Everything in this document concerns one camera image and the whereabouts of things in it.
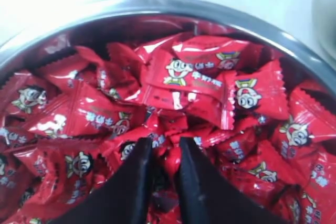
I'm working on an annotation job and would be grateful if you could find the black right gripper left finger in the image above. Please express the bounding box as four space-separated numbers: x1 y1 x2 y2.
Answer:
51 138 153 224

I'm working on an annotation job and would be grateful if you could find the steel bowl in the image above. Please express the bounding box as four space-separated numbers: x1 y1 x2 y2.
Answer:
1 0 335 93

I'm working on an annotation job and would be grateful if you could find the steel cup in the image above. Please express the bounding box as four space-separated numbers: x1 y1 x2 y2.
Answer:
312 0 335 59

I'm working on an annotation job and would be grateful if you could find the pile of red candies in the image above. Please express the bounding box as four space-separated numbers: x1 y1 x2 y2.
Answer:
1 31 335 223

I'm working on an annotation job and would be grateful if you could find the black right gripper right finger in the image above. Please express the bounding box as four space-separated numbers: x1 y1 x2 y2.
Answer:
178 137 285 223

